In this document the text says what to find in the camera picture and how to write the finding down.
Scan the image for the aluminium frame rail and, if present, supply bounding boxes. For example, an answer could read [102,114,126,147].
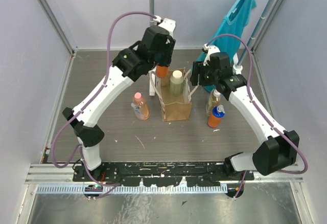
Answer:
[26,162,302,198]

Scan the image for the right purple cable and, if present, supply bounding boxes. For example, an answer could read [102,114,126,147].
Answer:
[202,34,309,199]

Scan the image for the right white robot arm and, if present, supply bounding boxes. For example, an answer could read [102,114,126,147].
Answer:
[190,52,299,180]

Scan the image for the blue pump bottle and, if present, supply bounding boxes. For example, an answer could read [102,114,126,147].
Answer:
[156,65,169,78]

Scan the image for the brown canvas tote bag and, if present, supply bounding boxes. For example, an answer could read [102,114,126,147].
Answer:
[149,68,198,122]

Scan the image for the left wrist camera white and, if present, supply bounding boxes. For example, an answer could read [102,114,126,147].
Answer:
[153,15,176,37]

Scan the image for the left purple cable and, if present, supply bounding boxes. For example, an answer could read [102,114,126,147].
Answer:
[51,12,162,199]

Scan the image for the pink cap clear bottle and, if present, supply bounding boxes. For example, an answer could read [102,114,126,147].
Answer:
[131,92,150,120]

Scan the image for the orange bottle blue cap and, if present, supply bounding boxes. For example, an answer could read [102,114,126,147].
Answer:
[207,105,225,128]

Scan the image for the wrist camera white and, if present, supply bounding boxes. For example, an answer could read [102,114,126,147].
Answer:
[153,15,176,37]
[202,44,220,66]

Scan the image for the amber bottle white cap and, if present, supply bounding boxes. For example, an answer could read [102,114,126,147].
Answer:
[206,89,221,116]

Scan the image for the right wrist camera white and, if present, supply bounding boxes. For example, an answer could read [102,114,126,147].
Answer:
[202,44,220,66]

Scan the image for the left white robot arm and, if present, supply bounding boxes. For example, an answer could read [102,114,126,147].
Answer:
[63,21,176,181]

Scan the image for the green bottle cream cap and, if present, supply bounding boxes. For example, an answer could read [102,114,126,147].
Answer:
[170,70,184,96]

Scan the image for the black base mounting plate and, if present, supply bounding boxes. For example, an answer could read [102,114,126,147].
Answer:
[73,162,243,187]

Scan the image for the purple cable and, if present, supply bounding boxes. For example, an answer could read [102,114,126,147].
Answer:
[51,12,162,199]
[202,34,309,199]

